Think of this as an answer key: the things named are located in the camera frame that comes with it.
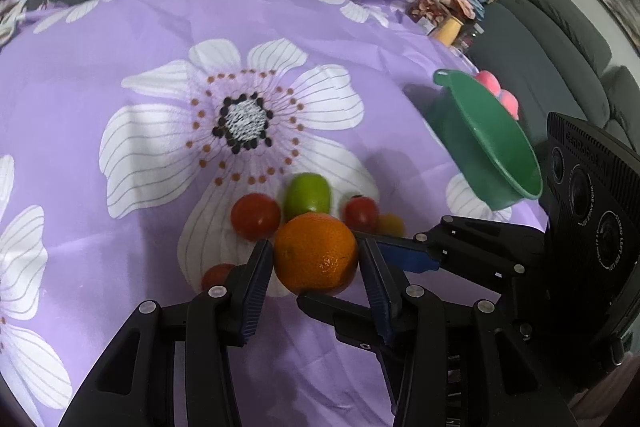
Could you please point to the red tomato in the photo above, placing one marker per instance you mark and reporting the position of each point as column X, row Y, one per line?
column 255, row 216
column 361, row 213
column 217, row 276

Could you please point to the large orange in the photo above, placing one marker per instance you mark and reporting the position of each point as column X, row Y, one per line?
column 315, row 252

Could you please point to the patterned cloth bundle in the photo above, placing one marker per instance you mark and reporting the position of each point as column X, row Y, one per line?
column 10, row 14

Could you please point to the tan bottle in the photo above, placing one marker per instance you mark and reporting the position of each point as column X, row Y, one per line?
column 450, row 29

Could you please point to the purple floral tablecloth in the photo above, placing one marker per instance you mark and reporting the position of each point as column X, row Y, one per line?
column 100, row 57

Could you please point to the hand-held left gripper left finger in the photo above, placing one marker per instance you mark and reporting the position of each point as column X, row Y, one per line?
column 252, row 302

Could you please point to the pink plush toy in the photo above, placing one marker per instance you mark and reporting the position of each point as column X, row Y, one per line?
column 507, row 99

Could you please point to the clear plastic bottle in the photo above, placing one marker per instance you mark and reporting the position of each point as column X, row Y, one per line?
column 471, row 38

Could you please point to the small yellow tomato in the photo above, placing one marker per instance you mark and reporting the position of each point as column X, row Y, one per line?
column 392, row 223

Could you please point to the person's leg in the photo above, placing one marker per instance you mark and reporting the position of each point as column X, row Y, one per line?
column 607, row 384

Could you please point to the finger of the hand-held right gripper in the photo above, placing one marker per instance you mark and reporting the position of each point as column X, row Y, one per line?
column 340, row 314
column 410, row 259

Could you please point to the green plastic bowl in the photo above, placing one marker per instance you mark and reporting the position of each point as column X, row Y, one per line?
column 490, row 147

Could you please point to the green tomato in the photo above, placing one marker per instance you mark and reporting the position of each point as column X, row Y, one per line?
column 307, row 192

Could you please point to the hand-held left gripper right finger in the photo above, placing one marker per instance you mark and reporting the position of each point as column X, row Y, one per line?
column 380, row 307

